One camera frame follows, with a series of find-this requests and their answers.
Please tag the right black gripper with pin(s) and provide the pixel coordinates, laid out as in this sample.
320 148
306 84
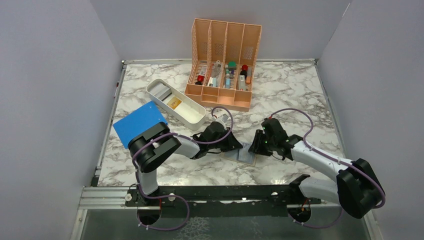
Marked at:
256 147

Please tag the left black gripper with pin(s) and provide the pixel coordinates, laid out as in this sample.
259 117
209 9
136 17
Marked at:
232 144

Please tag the beige card holder wallet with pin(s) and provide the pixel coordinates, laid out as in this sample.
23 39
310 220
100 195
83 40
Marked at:
242 156

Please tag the white oblong tray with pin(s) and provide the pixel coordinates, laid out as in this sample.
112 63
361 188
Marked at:
189 112

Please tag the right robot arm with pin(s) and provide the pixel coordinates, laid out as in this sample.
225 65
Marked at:
352 184

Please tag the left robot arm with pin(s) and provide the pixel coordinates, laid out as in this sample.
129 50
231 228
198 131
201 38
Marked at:
153 147

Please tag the gold card in tray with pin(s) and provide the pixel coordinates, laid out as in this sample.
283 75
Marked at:
173 102

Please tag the white card in tray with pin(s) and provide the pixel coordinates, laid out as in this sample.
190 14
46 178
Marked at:
161 91

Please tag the red capped item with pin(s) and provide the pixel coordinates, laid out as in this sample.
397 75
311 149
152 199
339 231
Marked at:
200 80

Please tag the orange marker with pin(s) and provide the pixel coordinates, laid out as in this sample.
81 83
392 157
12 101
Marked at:
248 79

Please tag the red black bottle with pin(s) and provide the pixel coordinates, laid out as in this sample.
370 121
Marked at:
244 70

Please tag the green capped bottle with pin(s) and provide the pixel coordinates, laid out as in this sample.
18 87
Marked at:
231 65

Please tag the peach desk organizer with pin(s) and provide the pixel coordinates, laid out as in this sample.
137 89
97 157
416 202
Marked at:
214 44

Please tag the blue notebook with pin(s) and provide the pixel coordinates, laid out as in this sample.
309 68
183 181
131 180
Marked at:
137 122

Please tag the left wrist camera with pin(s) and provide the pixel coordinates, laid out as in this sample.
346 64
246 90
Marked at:
222 119

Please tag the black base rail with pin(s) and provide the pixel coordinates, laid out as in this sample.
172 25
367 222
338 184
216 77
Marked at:
218 201

